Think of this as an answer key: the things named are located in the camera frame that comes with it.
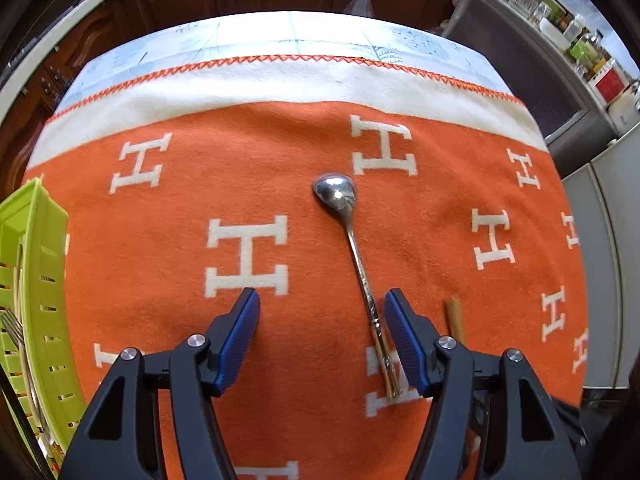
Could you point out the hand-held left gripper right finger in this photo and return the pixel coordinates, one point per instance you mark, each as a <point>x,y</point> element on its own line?
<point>405,340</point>

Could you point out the small round metal spoon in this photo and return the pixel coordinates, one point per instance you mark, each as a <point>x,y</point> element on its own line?
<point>334,191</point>

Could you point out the green plastic utensil tray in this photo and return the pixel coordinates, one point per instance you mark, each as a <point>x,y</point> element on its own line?
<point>35,240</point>

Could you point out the white bowl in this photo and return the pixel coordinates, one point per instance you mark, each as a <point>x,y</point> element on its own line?
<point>551,31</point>

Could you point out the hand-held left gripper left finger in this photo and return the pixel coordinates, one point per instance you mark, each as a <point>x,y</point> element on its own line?
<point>240,340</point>

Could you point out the orange patterned blanket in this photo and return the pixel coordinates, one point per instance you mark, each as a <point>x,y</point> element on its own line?
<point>280,160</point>

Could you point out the white-capped bottle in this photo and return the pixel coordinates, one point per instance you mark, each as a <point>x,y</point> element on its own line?
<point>574,26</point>

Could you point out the metal fork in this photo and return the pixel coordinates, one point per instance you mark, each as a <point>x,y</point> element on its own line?
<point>11,327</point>

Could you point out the dark grey built-in appliance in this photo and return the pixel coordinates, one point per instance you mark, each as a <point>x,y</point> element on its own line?
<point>510,60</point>

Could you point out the grey refrigerator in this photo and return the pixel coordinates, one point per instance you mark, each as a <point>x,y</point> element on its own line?
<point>610,260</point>

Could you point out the hanging plastic bag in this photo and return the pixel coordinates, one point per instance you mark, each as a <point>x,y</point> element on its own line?
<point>359,5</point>

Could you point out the light blue tablecloth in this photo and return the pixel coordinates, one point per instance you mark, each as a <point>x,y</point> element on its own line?
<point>250,40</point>

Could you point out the short tan wooden chopstick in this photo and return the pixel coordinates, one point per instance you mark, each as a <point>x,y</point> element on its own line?
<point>454,316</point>

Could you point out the green label bottle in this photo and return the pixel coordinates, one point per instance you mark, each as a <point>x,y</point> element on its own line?
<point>584,52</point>

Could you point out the red and white container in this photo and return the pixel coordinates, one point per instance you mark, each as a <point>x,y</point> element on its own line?
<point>610,85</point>

